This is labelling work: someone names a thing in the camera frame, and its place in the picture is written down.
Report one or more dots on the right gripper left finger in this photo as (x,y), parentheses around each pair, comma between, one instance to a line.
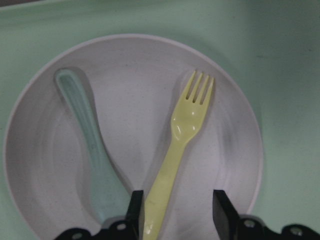
(135,216)

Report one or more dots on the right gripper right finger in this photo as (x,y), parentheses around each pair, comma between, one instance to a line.
(224,215)

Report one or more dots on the yellow plastic fork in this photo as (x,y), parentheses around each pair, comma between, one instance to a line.
(186,121)

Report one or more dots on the white round plate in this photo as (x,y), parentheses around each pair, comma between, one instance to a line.
(134,82)

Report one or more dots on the pale green plastic spoon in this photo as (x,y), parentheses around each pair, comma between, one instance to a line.
(108,195)

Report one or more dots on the light green tray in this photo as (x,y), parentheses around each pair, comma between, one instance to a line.
(270,48)

